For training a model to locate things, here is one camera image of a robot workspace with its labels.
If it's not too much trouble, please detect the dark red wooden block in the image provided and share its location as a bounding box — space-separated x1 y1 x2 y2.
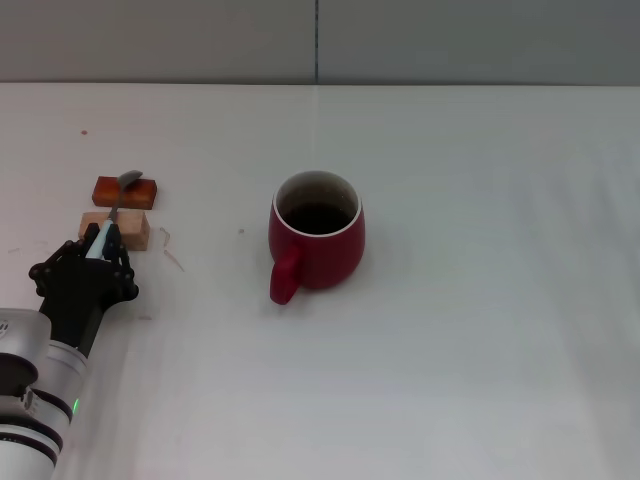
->
91 175 160 210

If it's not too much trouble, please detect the spoon with light blue handle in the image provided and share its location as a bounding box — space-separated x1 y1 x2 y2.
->
85 170 144 259

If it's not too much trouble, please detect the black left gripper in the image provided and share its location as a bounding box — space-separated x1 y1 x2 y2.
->
28 223 140 359

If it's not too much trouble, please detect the red ceramic cup with coffee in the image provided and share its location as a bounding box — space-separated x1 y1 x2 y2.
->
267 170 366 306

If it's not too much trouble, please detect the light wooden block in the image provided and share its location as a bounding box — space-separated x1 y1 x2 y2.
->
77 210 151 253

